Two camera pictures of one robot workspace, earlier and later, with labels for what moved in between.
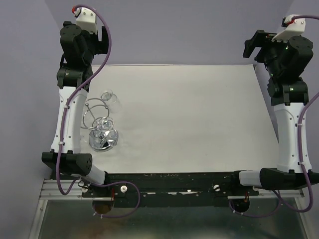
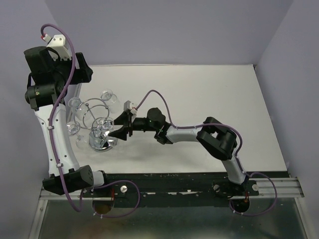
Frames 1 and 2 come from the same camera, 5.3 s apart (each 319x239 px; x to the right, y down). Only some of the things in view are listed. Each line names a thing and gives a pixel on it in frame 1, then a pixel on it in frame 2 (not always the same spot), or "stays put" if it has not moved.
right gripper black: [260, 39] → [125, 120]
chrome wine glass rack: [102, 136] stays put
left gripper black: [100, 47] → [83, 74]
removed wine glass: [104, 137] stays put
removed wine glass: [112, 100] stays put
